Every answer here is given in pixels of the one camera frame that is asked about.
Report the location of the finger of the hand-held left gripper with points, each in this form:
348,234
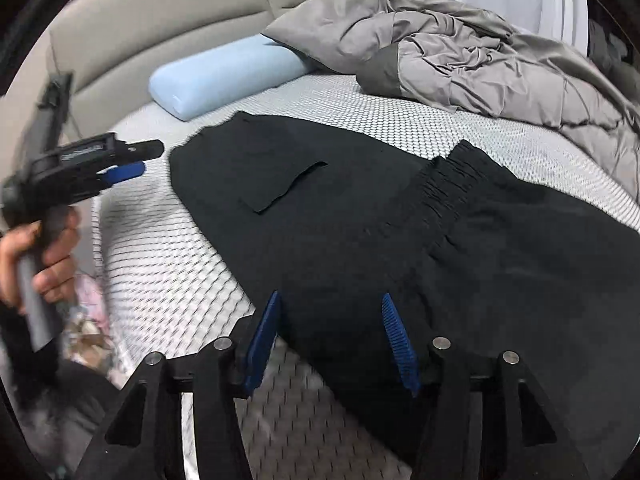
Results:
142,149
125,174

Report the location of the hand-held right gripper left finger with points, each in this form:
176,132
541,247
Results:
262,342

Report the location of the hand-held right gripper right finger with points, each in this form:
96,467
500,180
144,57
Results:
400,345

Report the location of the black pants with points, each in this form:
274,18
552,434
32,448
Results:
400,240

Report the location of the person's left hand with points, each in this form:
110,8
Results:
52,270

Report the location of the white mesh mattress cover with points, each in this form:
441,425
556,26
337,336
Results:
165,260

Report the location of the light blue pillow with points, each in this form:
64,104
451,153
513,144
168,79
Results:
225,75

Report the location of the beige upholstered headboard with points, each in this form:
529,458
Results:
165,25

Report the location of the floral cloth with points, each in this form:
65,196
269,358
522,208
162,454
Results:
92,330

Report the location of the person's dark clothing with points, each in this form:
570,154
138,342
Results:
75,420

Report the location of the grey duvet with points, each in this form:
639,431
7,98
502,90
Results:
475,60

